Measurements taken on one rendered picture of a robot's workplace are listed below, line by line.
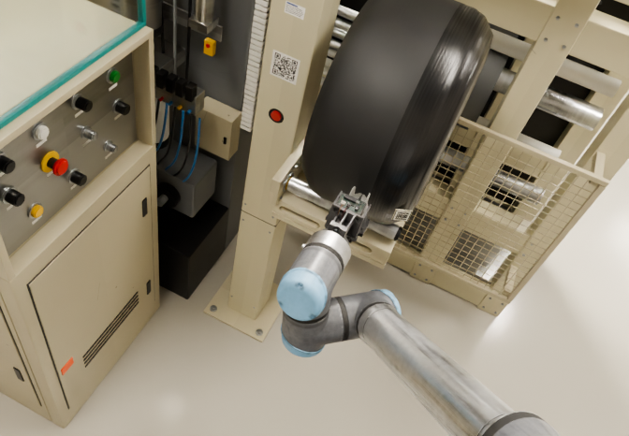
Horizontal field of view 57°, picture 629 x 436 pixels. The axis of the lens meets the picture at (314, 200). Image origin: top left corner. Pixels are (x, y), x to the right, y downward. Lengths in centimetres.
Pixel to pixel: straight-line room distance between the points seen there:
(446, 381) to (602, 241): 254
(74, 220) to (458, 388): 102
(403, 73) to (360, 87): 9
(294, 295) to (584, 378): 193
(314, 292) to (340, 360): 136
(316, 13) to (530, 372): 183
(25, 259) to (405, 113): 91
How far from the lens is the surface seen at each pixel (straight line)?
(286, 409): 226
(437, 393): 89
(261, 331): 235
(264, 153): 169
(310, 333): 113
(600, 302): 309
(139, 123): 167
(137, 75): 156
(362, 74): 124
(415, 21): 131
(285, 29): 143
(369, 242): 160
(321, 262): 107
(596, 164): 202
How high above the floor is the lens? 208
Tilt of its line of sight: 47 degrees down
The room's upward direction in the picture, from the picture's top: 16 degrees clockwise
